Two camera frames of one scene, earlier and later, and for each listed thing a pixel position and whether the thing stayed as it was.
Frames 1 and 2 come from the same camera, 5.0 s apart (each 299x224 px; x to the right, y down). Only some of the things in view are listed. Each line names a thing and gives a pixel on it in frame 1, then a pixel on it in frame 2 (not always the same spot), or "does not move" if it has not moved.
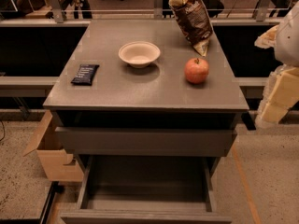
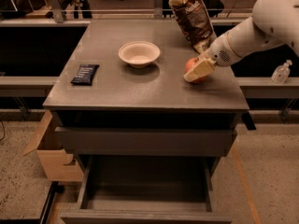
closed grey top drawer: (142, 141) does not move
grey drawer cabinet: (137, 105) does not move
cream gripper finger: (267, 39) to (205, 55)
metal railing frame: (50, 7) does not move
